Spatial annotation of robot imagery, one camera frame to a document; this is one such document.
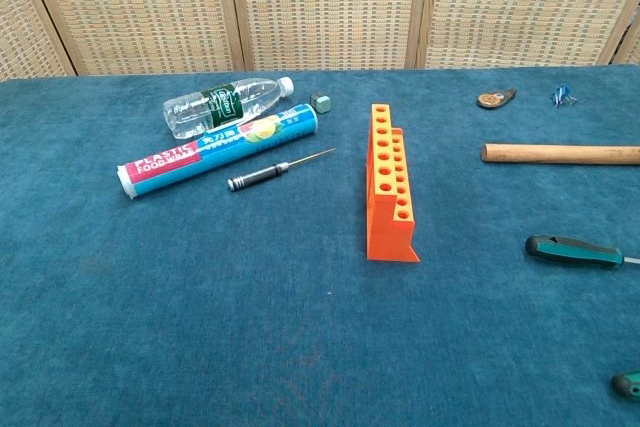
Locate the orange tool holder rack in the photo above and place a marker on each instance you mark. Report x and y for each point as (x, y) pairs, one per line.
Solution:
(385, 239)

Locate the black precision screwdriver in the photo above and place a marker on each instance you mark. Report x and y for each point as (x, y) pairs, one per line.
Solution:
(260, 176)

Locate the small grey green cube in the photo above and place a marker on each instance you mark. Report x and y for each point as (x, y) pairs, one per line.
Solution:
(321, 103)

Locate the clear plastic water bottle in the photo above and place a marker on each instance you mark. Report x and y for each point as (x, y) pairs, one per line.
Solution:
(200, 114)

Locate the plastic food wrap roll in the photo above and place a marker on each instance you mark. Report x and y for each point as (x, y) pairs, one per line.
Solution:
(175, 167)

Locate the woven folding screen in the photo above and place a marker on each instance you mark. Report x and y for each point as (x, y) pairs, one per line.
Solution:
(325, 7)

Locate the blue felt table cloth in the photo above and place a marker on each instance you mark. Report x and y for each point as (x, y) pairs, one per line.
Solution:
(200, 322)

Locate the wooden rod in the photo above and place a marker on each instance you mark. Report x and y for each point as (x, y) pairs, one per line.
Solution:
(550, 154)

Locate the blue binder clip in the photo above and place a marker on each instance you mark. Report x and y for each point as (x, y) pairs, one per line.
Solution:
(564, 96)

